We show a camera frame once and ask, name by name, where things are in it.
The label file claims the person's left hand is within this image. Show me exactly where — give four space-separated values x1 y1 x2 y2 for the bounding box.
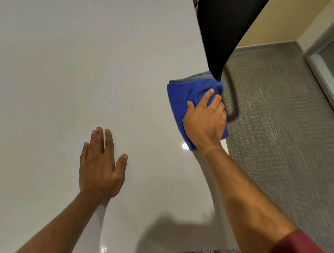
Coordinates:
78 126 129 199

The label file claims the blue microfiber cloth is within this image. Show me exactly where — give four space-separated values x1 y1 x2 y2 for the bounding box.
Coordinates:
164 70 232 153

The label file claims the black office chair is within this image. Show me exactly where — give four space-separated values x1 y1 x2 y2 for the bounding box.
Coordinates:
192 0 272 125

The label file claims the maroon shirt sleeve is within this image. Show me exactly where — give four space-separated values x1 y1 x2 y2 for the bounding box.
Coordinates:
261 227 334 253

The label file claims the person's left forearm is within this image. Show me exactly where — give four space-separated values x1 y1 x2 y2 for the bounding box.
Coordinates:
15 186 112 253

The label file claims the glass door with metal frame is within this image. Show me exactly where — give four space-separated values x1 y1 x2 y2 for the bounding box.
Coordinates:
300 8 334 127

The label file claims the person's right hand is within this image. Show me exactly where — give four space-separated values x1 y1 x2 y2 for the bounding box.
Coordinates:
181 87 229 154

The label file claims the person's right forearm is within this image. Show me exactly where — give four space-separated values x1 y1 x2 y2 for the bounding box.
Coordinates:
196 143 302 253

